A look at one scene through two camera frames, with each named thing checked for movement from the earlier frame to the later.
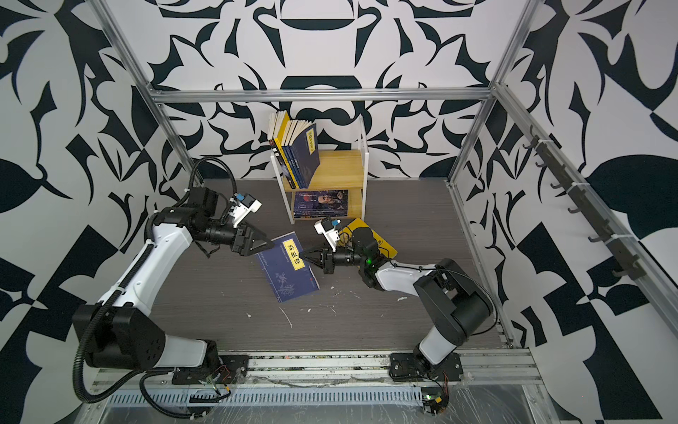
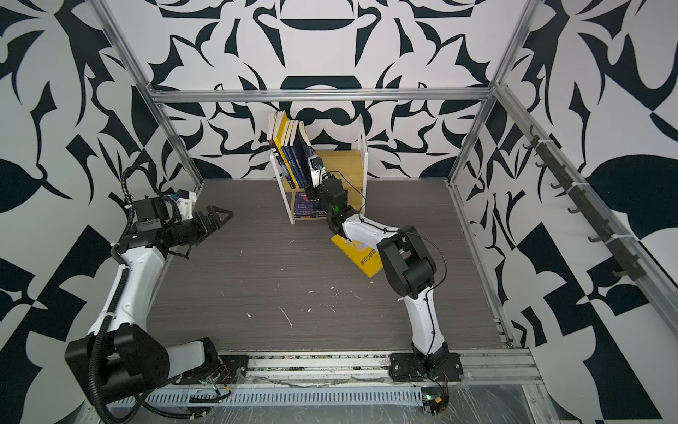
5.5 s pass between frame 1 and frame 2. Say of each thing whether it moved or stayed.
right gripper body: moved
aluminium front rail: stayed
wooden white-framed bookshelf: stayed
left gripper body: moved
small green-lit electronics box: stayed
